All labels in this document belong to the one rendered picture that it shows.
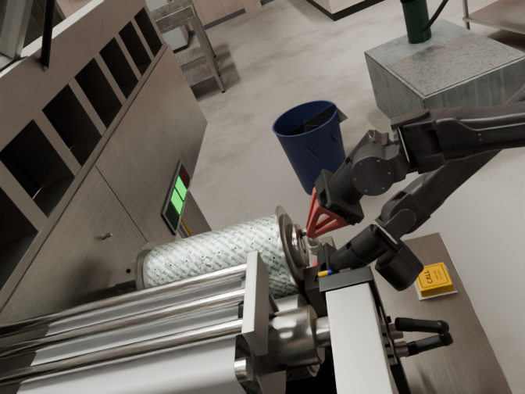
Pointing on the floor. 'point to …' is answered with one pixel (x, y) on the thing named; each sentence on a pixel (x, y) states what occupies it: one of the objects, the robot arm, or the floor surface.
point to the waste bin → (312, 139)
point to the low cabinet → (341, 7)
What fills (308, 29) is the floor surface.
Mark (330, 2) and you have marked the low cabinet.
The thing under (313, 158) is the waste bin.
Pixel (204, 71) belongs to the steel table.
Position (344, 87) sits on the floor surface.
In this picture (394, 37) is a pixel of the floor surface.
